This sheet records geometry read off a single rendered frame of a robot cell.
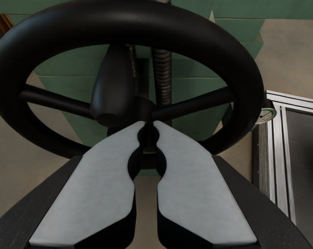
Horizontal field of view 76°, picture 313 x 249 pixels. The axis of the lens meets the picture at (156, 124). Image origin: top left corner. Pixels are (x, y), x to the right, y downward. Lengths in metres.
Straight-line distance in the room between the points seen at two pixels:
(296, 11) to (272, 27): 1.75
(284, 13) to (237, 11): 0.07
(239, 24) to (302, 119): 0.89
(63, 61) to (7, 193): 0.92
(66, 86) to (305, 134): 1.04
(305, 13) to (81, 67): 0.39
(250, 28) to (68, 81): 0.36
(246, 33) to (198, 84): 0.14
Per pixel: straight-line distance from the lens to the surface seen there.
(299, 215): 0.99
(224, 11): 0.36
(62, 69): 0.46
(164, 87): 0.28
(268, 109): 0.48
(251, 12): 0.38
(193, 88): 0.47
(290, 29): 2.22
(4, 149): 1.37
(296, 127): 1.17
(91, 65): 0.43
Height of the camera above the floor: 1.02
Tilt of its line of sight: 59 degrees down
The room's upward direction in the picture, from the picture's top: 2 degrees clockwise
